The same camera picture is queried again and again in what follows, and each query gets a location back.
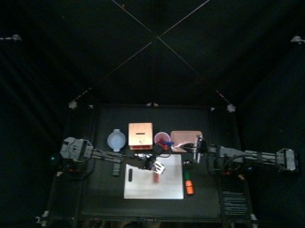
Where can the orange toy salmon slice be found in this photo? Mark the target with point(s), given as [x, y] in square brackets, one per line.
[155, 177]

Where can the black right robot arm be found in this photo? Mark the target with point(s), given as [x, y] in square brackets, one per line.
[254, 156]

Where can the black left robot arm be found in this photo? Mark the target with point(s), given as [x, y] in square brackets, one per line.
[83, 150]

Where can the pink tray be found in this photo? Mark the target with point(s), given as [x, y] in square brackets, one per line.
[185, 138]

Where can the small blue toy piece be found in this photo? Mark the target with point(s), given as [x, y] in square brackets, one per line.
[169, 143]

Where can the thin black strip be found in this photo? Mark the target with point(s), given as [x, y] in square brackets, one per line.
[130, 175]

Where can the red stick utensil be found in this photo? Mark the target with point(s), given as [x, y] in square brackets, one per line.
[162, 146]

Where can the white cutting board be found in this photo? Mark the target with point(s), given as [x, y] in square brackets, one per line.
[154, 190]

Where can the orange toy carrot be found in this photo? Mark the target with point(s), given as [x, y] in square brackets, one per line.
[189, 185]

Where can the red wooden box with knob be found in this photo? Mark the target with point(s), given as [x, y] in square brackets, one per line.
[141, 135]

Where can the grey blue bowl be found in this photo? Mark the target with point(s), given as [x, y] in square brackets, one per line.
[117, 140]

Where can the white text label sticker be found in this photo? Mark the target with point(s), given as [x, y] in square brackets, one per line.
[234, 205]

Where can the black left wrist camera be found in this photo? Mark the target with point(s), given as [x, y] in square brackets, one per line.
[158, 149]

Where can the metal frame corner bracket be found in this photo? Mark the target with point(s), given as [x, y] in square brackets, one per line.
[230, 107]
[72, 104]

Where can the metal frame clamp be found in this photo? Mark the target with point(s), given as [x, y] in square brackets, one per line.
[296, 39]
[14, 37]

